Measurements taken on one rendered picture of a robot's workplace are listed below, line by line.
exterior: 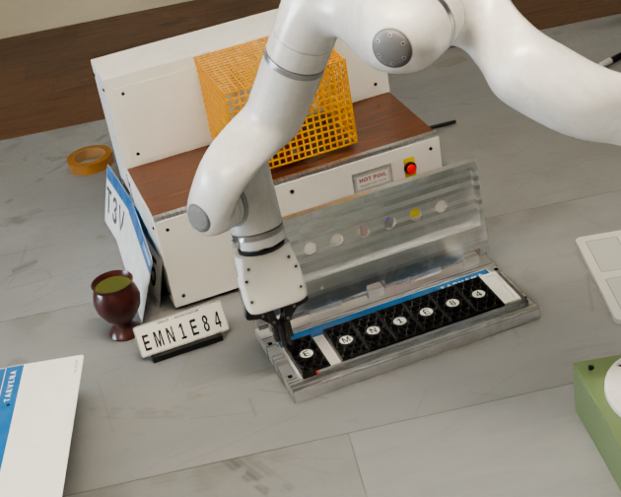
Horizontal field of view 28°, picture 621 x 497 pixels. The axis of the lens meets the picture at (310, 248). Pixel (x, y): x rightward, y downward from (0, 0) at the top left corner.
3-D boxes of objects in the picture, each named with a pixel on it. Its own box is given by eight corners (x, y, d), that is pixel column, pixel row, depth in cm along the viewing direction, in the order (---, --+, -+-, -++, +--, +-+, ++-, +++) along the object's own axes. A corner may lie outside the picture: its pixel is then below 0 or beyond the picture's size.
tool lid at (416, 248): (236, 235, 203) (233, 232, 205) (259, 334, 211) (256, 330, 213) (476, 160, 213) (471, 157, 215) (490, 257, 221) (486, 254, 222)
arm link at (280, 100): (266, 99, 165) (212, 254, 185) (339, 63, 176) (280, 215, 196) (219, 60, 168) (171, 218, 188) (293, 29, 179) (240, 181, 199)
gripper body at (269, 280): (235, 254, 190) (251, 320, 194) (297, 235, 192) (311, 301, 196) (223, 243, 197) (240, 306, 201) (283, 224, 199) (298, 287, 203)
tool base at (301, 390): (296, 403, 198) (292, 386, 196) (256, 338, 215) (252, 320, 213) (540, 318, 207) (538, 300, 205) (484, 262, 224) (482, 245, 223)
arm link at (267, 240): (235, 242, 189) (240, 260, 190) (289, 225, 191) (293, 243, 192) (222, 229, 197) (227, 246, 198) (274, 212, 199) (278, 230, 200)
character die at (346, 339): (343, 365, 201) (342, 359, 200) (323, 334, 209) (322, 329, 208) (371, 356, 202) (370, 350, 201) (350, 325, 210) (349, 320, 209)
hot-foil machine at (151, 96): (175, 313, 226) (128, 126, 206) (127, 219, 259) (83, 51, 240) (541, 194, 242) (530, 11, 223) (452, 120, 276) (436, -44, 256)
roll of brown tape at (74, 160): (122, 158, 285) (120, 149, 283) (91, 178, 278) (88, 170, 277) (92, 151, 291) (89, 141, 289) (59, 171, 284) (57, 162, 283)
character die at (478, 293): (478, 318, 206) (478, 312, 206) (453, 290, 215) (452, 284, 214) (505, 309, 207) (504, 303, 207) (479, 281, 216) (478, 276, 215)
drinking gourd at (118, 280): (93, 340, 222) (78, 289, 216) (122, 315, 228) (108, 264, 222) (129, 350, 218) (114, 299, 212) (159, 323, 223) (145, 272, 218)
